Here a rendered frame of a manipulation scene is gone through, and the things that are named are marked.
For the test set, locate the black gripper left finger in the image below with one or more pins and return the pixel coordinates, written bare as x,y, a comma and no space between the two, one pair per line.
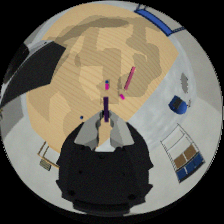
86,134

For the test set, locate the purple rod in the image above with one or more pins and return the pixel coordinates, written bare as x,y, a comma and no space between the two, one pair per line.
105,100

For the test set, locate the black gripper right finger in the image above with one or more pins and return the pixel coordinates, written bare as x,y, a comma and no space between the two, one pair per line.
124,135

